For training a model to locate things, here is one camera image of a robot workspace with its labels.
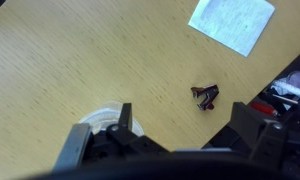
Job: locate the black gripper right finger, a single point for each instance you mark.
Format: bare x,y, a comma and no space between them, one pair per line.
256,136

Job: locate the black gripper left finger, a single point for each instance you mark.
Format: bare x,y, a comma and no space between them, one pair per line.
123,143

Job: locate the clear plastic cup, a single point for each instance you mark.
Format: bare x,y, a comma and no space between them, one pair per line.
100,118

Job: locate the dark staple remover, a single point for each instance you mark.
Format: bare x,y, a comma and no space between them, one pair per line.
207,96

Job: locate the white paper sheet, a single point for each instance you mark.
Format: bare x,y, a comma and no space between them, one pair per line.
231,23

